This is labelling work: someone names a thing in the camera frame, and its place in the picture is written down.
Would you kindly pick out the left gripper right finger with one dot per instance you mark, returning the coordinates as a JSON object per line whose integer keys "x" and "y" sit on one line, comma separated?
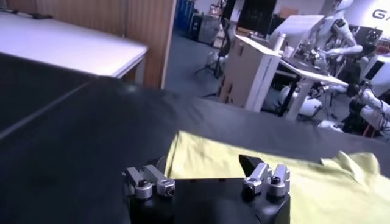
{"x": 265, "y": 179}

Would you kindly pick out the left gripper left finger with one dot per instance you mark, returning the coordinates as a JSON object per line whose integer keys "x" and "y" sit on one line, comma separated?
{"x": 143, "y": 185}

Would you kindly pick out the lime green t-shirt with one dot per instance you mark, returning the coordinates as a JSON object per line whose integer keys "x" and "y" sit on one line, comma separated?
{"x": 320, "y": 194}

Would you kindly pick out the white rounded robot base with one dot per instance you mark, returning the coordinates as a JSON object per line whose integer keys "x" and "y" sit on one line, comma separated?
{"x": 310, "y": 106}

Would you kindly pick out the tall white cardboard box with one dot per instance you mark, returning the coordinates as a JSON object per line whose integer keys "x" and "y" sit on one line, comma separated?
{"x": 246, "y": 73}

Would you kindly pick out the white height-adjustable desk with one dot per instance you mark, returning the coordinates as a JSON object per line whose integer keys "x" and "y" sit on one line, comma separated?
{"x": 307, "y": 76}

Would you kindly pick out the black tripod stand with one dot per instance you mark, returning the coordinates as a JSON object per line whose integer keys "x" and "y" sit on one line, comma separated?
{"x": 217, "y": 65}

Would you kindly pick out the tall white bottle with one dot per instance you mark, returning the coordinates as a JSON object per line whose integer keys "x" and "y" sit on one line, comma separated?
{"x": 278, "y": 42}

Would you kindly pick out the wooden partition screen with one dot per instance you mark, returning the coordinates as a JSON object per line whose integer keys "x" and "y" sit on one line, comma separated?
{"x": 143, "y": 36}

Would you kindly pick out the white curved panel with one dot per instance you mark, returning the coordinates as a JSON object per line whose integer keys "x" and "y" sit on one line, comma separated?
{"x": 298, "y": 33}

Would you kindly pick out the white humanoid robot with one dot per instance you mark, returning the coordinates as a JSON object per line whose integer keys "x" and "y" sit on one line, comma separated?
{"x": 341, "y": 30}
{"x": 377, "y": 73}

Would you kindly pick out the white table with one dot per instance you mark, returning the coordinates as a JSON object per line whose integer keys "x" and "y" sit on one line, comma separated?
{"x": 61, "y": 45}

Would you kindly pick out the black monitor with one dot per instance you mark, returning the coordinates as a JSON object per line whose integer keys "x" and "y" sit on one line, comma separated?
{"x": 256, "y": 16}

